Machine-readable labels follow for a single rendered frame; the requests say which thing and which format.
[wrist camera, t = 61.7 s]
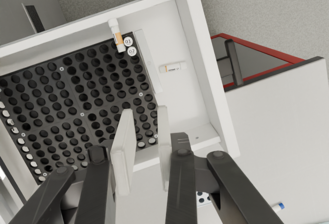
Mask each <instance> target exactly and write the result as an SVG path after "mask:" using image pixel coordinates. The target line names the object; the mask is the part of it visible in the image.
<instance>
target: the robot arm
mask: <svg viewBox="0 0 329 224"><path fill-rule="evenodd" d="M157 112H158V150H159V159H160V168H161V177H162V186H163V191H165V192H168V196H167V206H166V216H165V224H198V214H197V194H196V192H204V193H209V198H210V200H211V202H212V204H213V206H214V208H215V210H216V212H217V213H218V215H219V217H220V219H221V221H222V223H223V224H284V223H283V221H282V220H281V219H280V218H279V216H278V215H277V214H276V213H275V211H274V210H273V209H272V207H271V206H270V205H269V204H268V202H267V201H266V200H265V199H264V197H263V196H262V195H261V194H260V192H259V191H258V190H257V189H256V188H255V186H254V185H253V184H252V183H251V181H250V180H249V179H248V178H247V176H246V175H245V174H244V173H243V171H242V170H241V169H240V167H239V166H238V165H237V164H236V162H235V161H234V160H233V159H232V157H231V156H230V155H229V154H228V153H227V152H224V151H212V152H210V153H208V154H207V157H198V156H196V155H194V152H193V151H192V150H191V145H190V141H189V137H188V134H186V133H185V132H180V133H170V129H169V121H168V112H167V106H165V105H162V106H159V107H157ZM136 144H137V140H136V132H135V125H134V118H133V111H132V110H131V109H124V110H123V111H122V114H121V118H120V121H119V124H118V128H117V132H116V135H115V138H114V139H110V140H104V141H103V142H101V143H100V144H98V145H94V146H91V147H89V148H88V149H86V151H85V152H86V158H87V163H88V165H87V168H85V169H82V170H79V171H74V168H73V167H72V166H61V167H58V168H57V169H55V170H53V171H52V172H51V173H50V175H49V176H48V177H47V178H46V179H45V181H44V182H43V183H42V184H41V185H40V186H39V188H38V189H37V190H36V191H35V192H34V194H33V195H32V196H31V197H30V198H29V199H28V201H27V202H26V203H25V204H24V205H23V207H22V208H21V209H20V210H19V211H18V213H17V214H16V215H15V216H14V217H13V219H12V220H11V221H10V222H9V223H8V224H116V200H117V198H116V192H115V189H116V190H117V195H119V196H128V194H130V189H131V182H132V174H133V167H134V159H135V152H136Z"/></svg>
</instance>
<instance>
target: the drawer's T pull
mask: <svg viewBox="0 0 329 224"><path fill-rule="evenodd" d="M224 44H225V49H226V52H227V56H225V57H222V58H219V59H216V62H217V66H218V70H219V74H220V78H222V77H225V76H228V75H231V74H232V77H233V81H234V85H235V86H236V87H240V86H242V85H243V79H242V75H241V70H240V66H239V62H238V57H237V53H236V49H235V44H234V41H233V39H228V40H225V42H224Z"/></svg>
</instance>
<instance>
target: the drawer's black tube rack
mask: <svg viewBox="0 0 329 224"><path fill-rule="evenodd" d="M151 91H153V90H151ZM148 92H150V91H148ZM148 92H145V93H148ZM145 93H141V92H140V90H139V87H138V85H137V82H136V79H135V77H134V74H133V71H132V69H131V66H130V63H129V61H128V58H127V55H126V52H125V51H123V52H118V48H117V46H116V43H115V40H114V38H110V39H107V40H104V41H101V42H98V43H96V44H93V45H90V46H87V47H84V48H81V49H78V50H75V51H72V52H69V53H66V54H63V55H60V56H57V57H54V58H51V59H48V60H45V61H43V62H40V63H37V64H34V65H31V66H28V67H24V68H21V69H19V70H16V71H13V72H10V73H7V74H4V75H1V76H0V102H2V103H3V104H4V106H5V108H0V119H1V121H2V123H3V124H4V126H5V128H6V130H7V131H8V133H9V135H10V137H11V139H12V140H13V142H14V144H15V146H16V147H17V149H18V151H19V153H20V155H21V156H22V158H23V160H24V162H25V163H26V165H27V167H28V169H29V171H30V172H31V174H32V176H33V178H34V179H35V181H36V183H37V185H41V184H42V183H43V182H44V181H41V180H39V177H44V178H45V179H46V178H47V177H48V176H49V174H50V173H51V172H52V171H53V170H55V169H57V168H58V167H61V166H73V165H76V166H77V167H78V169H76V170H74V171H79V170H82V169H85V168H87V166H83V165H82V162H84V161H86V162H87V158H86V152H85V151H86V149H88V148H89V147H91V146H94V145H98V144H100V143H101V142H103V141H104V140H110V139H114V138H115V135H116V132H117V128H118V124H119V121H120V118H121V114H122V111H123V110H124V109H131V110H132V111H133V118H134V125H135V132H136V140H137V144H136V152H137V151H139V150H142V149H145V148H148V147H151V146H154V145H157V144H158V140H157V137H158V135H157V134H155V132H154V129H153V126H152V123H151V121H150V118H149V115H148V112H147V110H146V107H145V104H144V101H143V99H142V95H143V94H145ZM3 111H8V113H9V115H10V116H4V115H3ZM8 119H12V120H13V122H14V125H10V124H9V123H8V122H7V120H8ZM14 127H15V128H17V129H18V131H19V132H18V133H14V132H13V131H12V128H14ZM19 138H22V139H23V140H24V144H21V143H19V142H18V139H19ZM151 138H154V139H155V142H154V143H150V142H149V139H151ZM139 142H144V143H145V145H144V146H143V147H140V146H138V143H139ZM23 146H26V147H27V148H28V150H29V151H27V152H26V151H24V150H23ZM28 154H31V155H32V157H33V159H28V158H27V156H26V155H28ZM31 162H36V164H37V166H32V165H31ZM36 169H39V170H40V171H41V173H40V174H37V173H36V172H35V170H36Z"/></svg>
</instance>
